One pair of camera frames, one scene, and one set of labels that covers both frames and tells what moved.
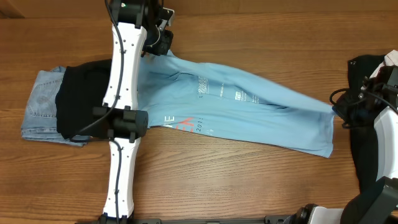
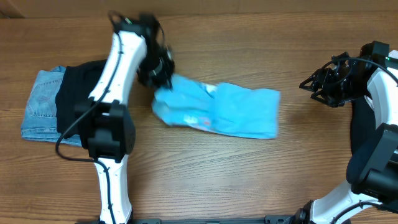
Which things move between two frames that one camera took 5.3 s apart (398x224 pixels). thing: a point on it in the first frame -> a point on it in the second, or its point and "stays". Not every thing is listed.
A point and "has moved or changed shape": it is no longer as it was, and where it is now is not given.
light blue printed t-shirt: x=209 y=99 has moved or changed shape
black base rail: x=277 y=219 stays
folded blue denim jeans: x=39 y=122 stays
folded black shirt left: x=82 y=88 stays
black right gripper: x=347 y=107 -> x=325 y=84
